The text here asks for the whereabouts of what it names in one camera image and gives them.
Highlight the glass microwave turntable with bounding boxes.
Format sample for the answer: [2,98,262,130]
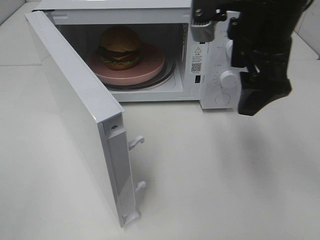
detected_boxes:
[103,60,176,91]

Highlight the burger with lettuce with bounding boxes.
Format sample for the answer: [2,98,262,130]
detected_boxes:
[98,25,142,71]

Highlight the white microwave oven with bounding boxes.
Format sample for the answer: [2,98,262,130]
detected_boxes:
[30,0,241,109]

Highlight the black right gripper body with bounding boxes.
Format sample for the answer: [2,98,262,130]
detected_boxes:
[191,0,307,83]

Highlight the white warning label sticker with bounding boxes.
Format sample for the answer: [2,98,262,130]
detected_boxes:
[190,44,208,74]

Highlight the pink round plate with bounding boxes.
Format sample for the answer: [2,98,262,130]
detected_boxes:
[87,43,166,86]

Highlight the white upper power knob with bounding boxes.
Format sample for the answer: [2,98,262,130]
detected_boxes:
[225,40,233,59]

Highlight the white lower timer knob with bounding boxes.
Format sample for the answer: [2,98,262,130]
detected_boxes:
[219,70,238,89]

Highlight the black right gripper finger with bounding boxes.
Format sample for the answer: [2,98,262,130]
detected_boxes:
[237,72,292,116]

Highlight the white microwave door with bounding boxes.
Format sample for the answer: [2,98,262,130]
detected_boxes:
[25,11,146,226]

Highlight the round door release button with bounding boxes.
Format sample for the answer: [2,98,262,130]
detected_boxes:
[214,93,231,106]

